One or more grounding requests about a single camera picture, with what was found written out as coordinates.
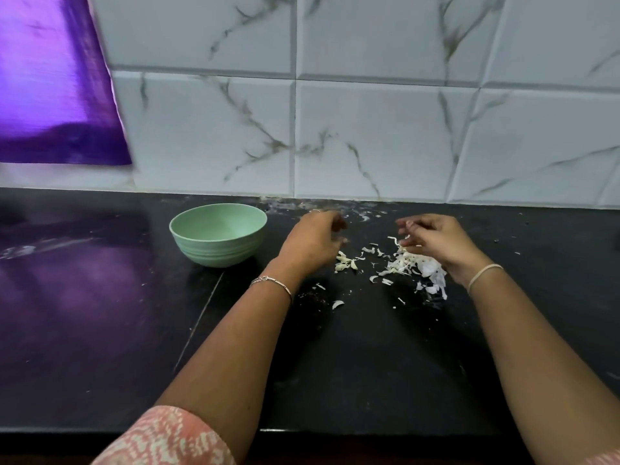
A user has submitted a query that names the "person's right hand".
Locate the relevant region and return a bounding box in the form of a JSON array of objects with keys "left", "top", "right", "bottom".
[{"left": 395, "top": 212, "right": 494, "bottom": 287}]

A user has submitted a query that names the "person's left hand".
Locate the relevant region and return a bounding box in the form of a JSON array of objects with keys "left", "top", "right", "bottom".
[{"left": 275, "top": 210, "right": 350, "bottom": 283}]

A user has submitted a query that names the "mint green bowl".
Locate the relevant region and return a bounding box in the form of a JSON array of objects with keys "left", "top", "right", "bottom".
[{"left": 169, "top": 202, "right": 269, "bottom": 268}]

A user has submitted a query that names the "person's right forearm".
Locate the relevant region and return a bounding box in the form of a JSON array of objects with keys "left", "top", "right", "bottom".
[{"left": 470, "top": 268, "right": 620, "bottom": 465}]

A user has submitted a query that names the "person's left forearm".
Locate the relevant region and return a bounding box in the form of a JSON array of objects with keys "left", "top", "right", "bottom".
[{"left": 155, "top": 271, "right": 306, "bottom": 446}]

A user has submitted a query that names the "pile of white garlic peels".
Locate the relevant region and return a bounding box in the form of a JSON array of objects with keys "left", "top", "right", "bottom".
[{"left": 361, "top": 235, "right": 451, "bottom": 306}]

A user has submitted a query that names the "pink patterned left sleeve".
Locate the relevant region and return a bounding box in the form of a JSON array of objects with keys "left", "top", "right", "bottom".
[{"left": 91, "top": 404, "right": 238, "bottom": 465}]

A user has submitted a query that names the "purple cloth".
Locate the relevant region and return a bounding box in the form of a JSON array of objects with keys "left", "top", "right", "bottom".
[{"left": 0, "top": 0, "right": 133, "bottom": 167}]

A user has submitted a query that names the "silver left wrist bracelet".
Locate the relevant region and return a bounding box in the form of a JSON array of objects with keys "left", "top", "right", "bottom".
[{"left": 251, "top": 274, "right": 295, "bottom": 301}]

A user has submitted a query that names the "silver wrist bracelet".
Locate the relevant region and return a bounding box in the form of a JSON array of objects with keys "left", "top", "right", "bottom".
[
  {"left": 467, "top": 263, "right": 506, "bottom": 295},
  {"left": 251, "top": 274, "right": 295, "bottom": 301}
]

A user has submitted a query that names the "silver right wrist bracelet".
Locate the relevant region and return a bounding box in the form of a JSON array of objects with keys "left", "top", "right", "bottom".
[{"left": 467, "top": 263, "right": 506, "bottom": 295}]

